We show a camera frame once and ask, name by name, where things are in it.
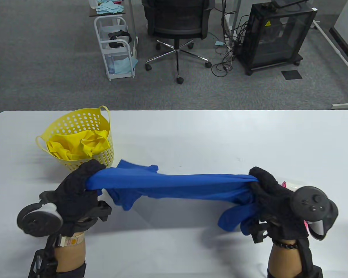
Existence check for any black equipment cabinet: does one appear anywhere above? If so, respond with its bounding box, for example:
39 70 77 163
236 0 318 76

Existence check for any light blue cloth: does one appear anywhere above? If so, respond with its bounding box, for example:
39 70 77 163
109 56 139 74

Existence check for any black bead bracelet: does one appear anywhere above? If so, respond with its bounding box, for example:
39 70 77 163
271 240 299 250

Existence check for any blue t-shirt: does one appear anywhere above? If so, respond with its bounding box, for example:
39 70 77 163
86 159 260 236

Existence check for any person's left hand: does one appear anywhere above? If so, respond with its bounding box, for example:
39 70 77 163
39 159 113 237

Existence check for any person's right forearm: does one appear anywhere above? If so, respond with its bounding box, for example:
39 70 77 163
267 240 303 278

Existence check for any yellow perforated plastic basket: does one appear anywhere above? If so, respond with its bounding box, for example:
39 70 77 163
36 105 115 172

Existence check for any white desk leg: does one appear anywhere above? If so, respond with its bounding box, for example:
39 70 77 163
222 0 242 47

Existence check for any black office chair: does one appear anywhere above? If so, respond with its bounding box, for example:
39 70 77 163
141 0 215 85

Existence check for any black headset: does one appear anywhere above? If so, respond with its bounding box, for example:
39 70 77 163
108 30 132 48

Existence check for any grey hand controller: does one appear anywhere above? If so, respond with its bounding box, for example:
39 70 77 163
17 191 64 238
291 186 339 241

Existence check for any tangle of black cables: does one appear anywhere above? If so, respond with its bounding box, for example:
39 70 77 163
211 0 250 77

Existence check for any pink lint roller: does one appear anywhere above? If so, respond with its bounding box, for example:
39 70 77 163
281 181 309 231

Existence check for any yellow t-shirt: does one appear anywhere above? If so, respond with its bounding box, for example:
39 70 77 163
46 129 110 160

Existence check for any person's right hand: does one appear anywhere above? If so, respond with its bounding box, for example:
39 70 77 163
244 167 309 244

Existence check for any grey left hand controller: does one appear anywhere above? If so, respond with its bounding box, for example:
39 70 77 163
17 191 64 238

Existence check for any black floor plate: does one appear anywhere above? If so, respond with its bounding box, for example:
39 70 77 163
281 70 303 80

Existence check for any person's left forearm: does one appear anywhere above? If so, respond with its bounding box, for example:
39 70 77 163
54 232 86 272

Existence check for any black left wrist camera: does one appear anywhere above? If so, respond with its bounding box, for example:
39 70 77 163
28 249 87 278

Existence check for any pile of light blue cloths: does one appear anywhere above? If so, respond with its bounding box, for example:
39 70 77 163
96 0 126 15

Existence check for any grey right hand controller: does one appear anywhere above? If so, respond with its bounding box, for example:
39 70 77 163
291 186 339 241

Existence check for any white rolling cart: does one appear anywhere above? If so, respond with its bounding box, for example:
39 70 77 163
93 15 139 81

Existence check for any white desk base frame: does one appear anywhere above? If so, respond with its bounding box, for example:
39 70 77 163
313 20 348 110

